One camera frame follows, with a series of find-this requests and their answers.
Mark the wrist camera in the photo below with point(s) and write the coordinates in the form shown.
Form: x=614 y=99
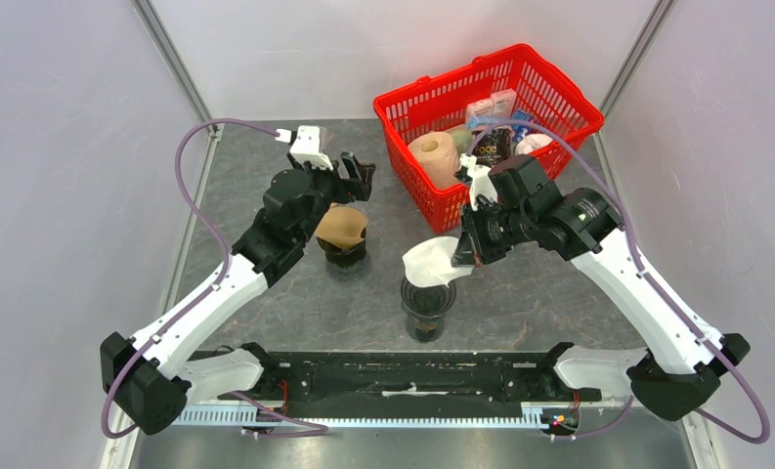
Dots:
x=306 y=145
x=477 y=178

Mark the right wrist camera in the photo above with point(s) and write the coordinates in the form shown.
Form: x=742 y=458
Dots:
x=477 y=178

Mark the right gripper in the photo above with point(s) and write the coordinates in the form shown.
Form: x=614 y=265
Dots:
x=472 y=248

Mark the blue packet in basket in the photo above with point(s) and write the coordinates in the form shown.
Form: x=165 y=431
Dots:
x=520 y=130

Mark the glass jar with brown band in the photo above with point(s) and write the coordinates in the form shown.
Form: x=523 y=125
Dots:
x=424 y=329

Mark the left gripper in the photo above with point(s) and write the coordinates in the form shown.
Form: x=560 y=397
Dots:
x=360 y=172

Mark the dark green glass dripper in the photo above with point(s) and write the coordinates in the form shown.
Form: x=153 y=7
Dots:
x=342 y=257

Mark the white plastic bag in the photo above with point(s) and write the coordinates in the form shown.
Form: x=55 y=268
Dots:
x=532 y=142

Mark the beige paper towel roll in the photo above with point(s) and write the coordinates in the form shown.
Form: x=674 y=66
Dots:
x=436 y=153

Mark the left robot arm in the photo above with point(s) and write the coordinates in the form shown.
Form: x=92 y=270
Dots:
x=151 y=375

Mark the red plastic basket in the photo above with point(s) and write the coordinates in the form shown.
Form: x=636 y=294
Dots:
x=438 y=103

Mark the white paper sheet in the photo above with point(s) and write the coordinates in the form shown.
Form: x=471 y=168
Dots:
x=429 y=263

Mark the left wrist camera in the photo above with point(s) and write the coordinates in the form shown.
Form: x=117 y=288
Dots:
x=306 y=145

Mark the white box in basket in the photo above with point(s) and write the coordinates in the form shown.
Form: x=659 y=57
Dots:
x=476 y=109
x=503 y=103

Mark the clear glass dripper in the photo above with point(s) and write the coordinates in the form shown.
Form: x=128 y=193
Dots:
x=427 y=305

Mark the brown paper coffee filter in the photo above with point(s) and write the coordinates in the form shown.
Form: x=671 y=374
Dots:
x=342 y=226

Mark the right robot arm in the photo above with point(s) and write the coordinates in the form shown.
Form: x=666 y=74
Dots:
x=675 y=372

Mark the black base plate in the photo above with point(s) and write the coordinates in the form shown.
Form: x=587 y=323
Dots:
x=406 y=385

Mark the black face tissue pack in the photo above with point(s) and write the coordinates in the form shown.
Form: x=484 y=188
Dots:
x=495 y=147

